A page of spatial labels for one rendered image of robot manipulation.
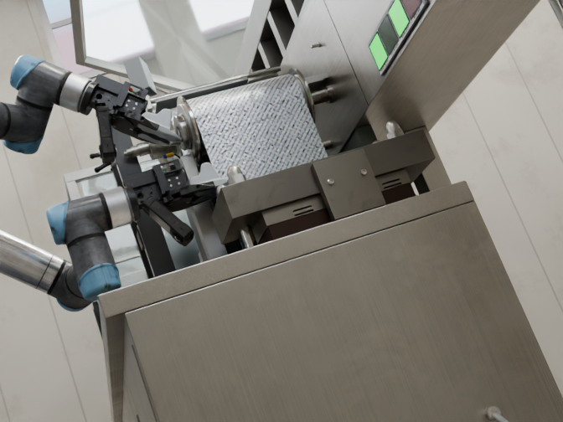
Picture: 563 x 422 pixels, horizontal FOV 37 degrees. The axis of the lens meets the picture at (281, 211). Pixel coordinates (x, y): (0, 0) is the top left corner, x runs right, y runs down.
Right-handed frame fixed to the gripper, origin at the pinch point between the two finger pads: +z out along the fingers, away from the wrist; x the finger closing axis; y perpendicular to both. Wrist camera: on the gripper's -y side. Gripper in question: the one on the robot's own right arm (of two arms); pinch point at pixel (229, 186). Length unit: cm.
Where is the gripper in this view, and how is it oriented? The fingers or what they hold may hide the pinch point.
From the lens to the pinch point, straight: 166.5
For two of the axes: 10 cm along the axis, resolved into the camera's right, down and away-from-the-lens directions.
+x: -1.8, 3.2, 9.3
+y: -3.5, -9.1, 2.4
